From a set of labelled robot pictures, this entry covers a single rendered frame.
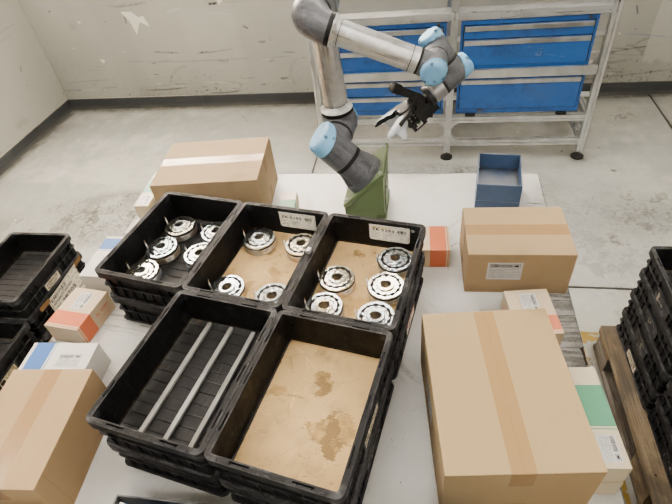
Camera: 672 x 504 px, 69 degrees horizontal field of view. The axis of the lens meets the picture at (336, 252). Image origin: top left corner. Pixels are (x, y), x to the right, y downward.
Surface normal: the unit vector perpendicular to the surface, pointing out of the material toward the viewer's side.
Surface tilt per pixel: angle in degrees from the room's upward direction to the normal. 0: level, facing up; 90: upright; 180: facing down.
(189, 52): 90
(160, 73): 90
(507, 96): 90
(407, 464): 0
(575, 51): 90
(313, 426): 0
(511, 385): 0
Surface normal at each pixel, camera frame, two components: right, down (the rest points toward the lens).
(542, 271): -0.11, 0.69
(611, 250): -0.10, -0.73
